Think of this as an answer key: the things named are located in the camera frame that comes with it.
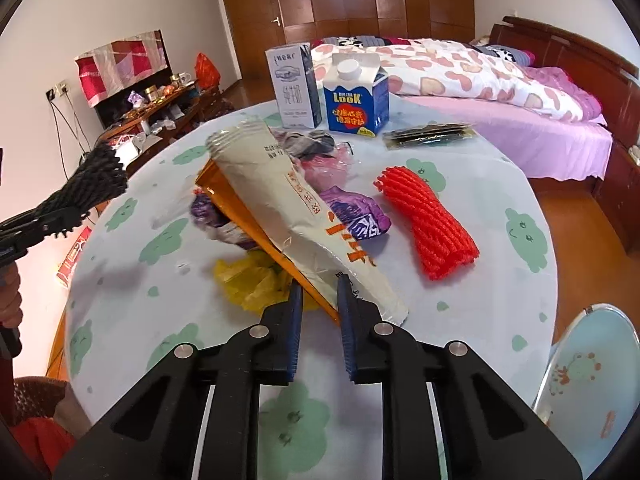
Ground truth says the black foam fruit net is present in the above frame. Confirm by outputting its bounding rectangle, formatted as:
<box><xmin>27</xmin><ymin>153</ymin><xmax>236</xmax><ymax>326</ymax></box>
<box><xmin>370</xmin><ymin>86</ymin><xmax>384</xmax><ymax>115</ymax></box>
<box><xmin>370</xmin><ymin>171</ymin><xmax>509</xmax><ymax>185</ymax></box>
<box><xmin>35</xmin><ymin>143</ymin><xmax>128</xmax><ymax>219</ymax></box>

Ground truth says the yellow plastic bag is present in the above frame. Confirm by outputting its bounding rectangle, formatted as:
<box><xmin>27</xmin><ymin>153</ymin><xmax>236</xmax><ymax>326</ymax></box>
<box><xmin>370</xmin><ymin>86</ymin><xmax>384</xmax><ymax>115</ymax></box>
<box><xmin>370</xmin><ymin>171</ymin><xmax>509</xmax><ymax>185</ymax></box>
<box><xmin>213</xmin><ymin>249</ymin><xmax>293</xmax><ymax>315</ymax></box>

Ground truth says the red foam fruit net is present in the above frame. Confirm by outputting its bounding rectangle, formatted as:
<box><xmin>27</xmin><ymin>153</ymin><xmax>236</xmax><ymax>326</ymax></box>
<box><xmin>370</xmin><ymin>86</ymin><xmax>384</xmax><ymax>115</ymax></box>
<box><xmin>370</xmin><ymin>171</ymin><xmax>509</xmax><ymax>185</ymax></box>
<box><xmin>374</xmin><ymin>166</ymin><xmax>480</xmax><ymax>281</ymax></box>

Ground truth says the orange silver snack bag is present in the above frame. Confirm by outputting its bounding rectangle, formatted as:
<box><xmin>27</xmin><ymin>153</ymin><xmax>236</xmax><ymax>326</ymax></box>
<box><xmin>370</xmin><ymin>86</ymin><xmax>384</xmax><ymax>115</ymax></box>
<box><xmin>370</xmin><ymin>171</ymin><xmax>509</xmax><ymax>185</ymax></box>
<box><xmin>196</xmin><ymin>120</ymin><xmax>409</xmax><ymax>324</ymax></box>

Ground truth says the purple candy wrapper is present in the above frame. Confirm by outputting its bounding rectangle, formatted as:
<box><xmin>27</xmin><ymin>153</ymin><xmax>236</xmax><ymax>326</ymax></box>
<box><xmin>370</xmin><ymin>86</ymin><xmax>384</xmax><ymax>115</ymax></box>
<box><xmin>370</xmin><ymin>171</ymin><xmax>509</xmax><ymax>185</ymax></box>
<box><xmin>320</xmin><ymin>186</ymin><xmax>392</xmax><ymax>242</ymax></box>

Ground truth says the pink cellophane wrapper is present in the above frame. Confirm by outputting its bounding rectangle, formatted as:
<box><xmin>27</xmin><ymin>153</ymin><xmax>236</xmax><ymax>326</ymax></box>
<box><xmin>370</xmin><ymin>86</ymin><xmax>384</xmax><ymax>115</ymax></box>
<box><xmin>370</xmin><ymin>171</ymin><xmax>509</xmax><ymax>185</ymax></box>
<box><xmin>300</xmin><ymin>143</ymin><xmax>354</xmax><ymax>193</ymax></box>

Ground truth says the person's left hand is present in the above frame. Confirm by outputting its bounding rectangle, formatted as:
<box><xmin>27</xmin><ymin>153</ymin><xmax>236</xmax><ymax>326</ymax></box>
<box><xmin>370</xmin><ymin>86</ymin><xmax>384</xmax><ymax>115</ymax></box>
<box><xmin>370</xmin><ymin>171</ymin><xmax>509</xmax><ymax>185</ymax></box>
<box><xmin>0</xmin><ymin>262</ymin><xmax>23</xmax><ymax>328</ymax></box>

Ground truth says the red white cardboard box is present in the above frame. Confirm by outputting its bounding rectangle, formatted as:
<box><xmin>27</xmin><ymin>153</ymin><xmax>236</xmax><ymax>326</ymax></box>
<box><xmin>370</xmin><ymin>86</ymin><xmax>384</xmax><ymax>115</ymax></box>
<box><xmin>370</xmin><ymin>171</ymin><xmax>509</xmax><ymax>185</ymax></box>
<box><xmin>56</xmin><ymin>226</ymin><xmax>92</xmax><ymax>288</ymax></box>

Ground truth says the wooden TV cabinet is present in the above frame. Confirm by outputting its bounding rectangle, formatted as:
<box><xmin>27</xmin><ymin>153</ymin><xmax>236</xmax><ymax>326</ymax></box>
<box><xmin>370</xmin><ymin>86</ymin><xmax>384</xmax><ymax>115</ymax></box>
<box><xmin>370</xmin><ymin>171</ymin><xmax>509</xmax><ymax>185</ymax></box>
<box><xmin>98</xmin><ymin>81</ymin><xmax>235</xmax><ymax>176</ymax></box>

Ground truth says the television with red cloth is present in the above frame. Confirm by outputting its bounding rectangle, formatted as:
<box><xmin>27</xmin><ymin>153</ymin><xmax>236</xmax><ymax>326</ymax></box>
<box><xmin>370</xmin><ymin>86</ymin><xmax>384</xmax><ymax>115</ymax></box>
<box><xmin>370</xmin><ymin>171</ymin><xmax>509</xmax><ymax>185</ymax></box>
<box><xmin>75</xmin><ymin>29</ymin><xmax>172</xmax><ymax>129</ymax></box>

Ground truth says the red gift bag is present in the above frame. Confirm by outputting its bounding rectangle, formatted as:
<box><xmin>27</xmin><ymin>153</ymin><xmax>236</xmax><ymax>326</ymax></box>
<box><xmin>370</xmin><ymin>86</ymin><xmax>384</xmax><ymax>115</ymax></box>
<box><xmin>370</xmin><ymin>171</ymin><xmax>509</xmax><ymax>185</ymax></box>
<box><xmin>194</xmin><ymin>52</ymin><xmax>221</xmax><ymax>90</ymax></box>

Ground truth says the brown wooden headboard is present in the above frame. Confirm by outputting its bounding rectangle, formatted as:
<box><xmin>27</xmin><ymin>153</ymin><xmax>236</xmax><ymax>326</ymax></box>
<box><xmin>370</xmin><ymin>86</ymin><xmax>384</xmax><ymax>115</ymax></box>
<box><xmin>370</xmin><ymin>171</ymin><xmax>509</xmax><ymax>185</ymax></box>
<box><xmin>490</xmin><ymin>16</ymin><xmax>639</xmax><ymax>252</ymax></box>

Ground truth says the grey patterned wrapper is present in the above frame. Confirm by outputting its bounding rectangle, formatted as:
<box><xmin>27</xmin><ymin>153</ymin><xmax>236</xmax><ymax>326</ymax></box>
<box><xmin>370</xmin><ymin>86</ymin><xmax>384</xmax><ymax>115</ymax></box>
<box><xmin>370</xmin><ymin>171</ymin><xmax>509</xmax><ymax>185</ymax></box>
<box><xmin>273</xmin><ymin>130</ymin><xmax>335</xmax><ymax>160</ymax></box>

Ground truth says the dark snack wrapper packet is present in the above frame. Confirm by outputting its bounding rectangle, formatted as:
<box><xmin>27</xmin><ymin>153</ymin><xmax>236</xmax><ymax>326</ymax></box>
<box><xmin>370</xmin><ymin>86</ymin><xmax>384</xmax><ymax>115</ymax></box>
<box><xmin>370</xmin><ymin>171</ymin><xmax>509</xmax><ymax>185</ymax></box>
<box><xmin>382</xmin><ymin>122</ymin><xmax>475</xmax><ymax>150</ymax></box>

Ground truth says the bed with heart duvet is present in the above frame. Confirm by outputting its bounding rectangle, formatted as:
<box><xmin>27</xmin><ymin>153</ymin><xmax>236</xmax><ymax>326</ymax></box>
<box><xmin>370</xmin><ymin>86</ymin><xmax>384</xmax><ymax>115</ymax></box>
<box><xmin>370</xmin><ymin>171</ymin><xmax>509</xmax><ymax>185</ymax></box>
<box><xmin>311</xmin><ymin>37</ymin><xmax>613</xmax><ymax>181</ymax></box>

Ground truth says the white tall milk carton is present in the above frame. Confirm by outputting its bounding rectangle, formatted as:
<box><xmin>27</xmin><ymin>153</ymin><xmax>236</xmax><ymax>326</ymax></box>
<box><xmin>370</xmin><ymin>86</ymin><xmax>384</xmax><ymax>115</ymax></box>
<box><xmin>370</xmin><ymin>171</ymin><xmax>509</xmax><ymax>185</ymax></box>
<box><xmin>265</xmin><ymin>42</ymin><xmax>322</xmax><ymax>129</ymax></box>

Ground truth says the wooden door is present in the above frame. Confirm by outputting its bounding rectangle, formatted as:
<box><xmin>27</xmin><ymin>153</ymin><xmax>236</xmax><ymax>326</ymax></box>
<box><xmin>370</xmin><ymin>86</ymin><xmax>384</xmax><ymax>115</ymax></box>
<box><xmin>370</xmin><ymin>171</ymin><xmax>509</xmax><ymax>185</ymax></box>
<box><xmin>224</xmin><ymin>0</ymin><xmax>285</xmax><ymax>79</ymax></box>

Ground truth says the blue Look milk carton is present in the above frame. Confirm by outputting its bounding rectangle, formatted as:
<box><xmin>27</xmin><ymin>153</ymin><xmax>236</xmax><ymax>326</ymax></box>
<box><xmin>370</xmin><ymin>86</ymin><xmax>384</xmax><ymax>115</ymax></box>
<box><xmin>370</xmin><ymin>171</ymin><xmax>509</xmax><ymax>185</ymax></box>
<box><xmin>322</xmin><ymin>53</ymin><xmax>390</xmax><ymax>136</ymax></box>

